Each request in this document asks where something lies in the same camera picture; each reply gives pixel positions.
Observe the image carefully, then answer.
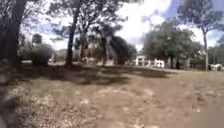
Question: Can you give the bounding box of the dark leaning tree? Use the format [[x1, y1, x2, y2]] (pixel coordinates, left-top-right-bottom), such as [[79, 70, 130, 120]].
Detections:
[[94, 23, 138, 66]]

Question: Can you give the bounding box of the pale building behind trees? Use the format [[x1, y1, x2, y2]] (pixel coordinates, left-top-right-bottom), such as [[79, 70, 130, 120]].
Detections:
[[74, 33, 116, 66]]

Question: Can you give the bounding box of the dry brown grass field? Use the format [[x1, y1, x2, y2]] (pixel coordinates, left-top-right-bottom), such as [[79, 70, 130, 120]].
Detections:
[[0, 62, 224, 128]]

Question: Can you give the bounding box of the tall dark-trunked tree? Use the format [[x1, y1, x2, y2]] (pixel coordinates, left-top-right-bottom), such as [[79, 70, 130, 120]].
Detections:
[[46, 0, 129, 67]]

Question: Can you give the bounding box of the white low building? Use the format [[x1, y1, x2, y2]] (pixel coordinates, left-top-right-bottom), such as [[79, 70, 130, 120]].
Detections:
[[134, 54, 166, 70]]

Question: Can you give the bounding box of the broad green tree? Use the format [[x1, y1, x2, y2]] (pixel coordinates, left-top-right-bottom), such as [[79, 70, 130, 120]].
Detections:
[[142, 20, 205, 70]]

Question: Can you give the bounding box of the round dark bush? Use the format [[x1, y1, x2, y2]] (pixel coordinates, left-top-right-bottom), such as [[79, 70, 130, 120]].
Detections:
[[19, 43, 56, 67]]

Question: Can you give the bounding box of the slender tall tree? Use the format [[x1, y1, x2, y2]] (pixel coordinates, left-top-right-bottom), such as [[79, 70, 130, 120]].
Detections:
[[177, 0, 224, 71]]

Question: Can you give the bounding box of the large dark tree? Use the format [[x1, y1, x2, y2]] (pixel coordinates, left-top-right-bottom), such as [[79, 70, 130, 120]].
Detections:
[[0, 0, 33, 69]]

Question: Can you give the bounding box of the white vehicle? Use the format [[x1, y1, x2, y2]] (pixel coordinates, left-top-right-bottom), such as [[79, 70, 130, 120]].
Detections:
[[209, 63, 224, 72]]

